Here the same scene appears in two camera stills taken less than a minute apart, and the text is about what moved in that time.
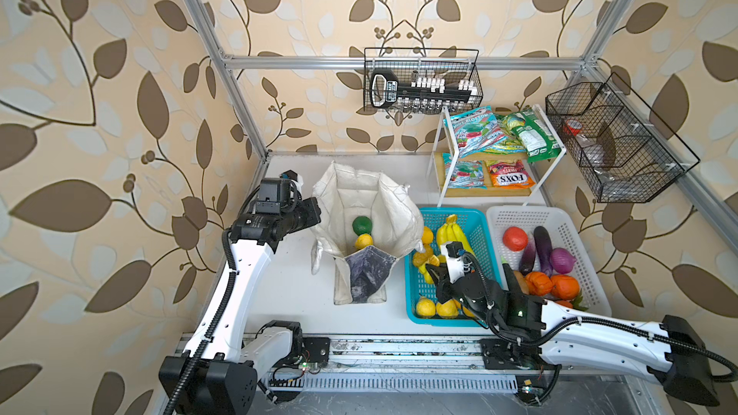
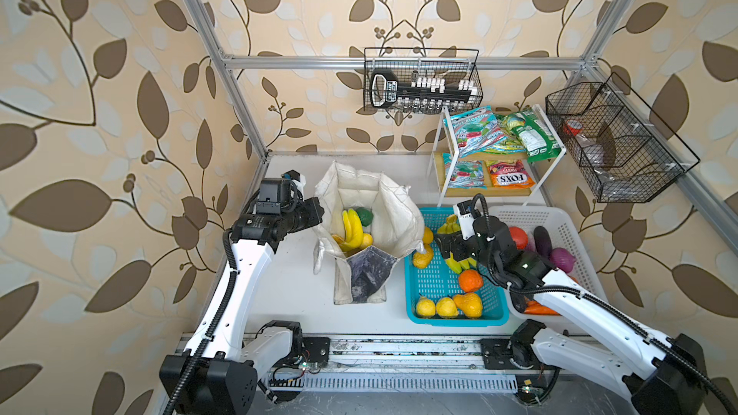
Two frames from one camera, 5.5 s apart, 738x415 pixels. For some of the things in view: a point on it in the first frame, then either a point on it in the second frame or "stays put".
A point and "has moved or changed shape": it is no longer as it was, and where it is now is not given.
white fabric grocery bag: x=368 y=221 stays put
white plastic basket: x=561 y=235 stays put
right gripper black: x=443 y=282 to x=444 y=244
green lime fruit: x=362 y=225 has moved or changed shape
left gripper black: x=311 y=208 stays put
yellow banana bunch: x=450 y=231 to x=353 y=231
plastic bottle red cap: x=586 y=142 stays put
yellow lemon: x=363 y=240 stays put
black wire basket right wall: x=626 y=153 stays put
